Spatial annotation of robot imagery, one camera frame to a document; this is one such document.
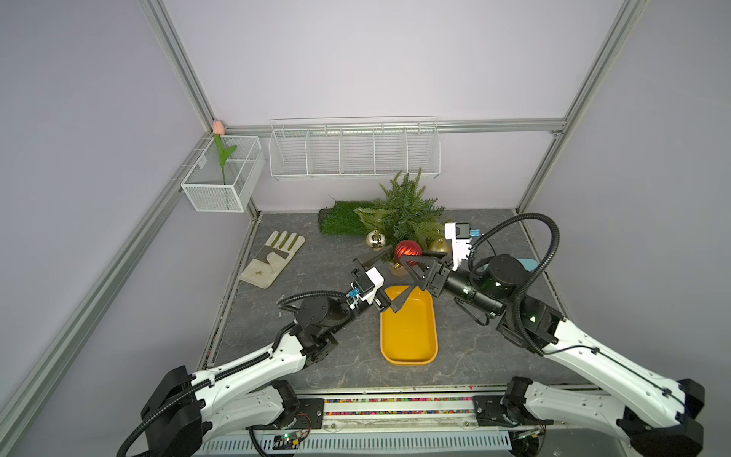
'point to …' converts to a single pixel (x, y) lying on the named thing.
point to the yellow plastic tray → (409, 335)
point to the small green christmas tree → (405, 212)
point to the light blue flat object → (529, 264)
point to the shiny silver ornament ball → (375, 240)
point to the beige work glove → (275, 253)
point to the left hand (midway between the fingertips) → (405, 263)
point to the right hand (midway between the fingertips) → (406, 257)
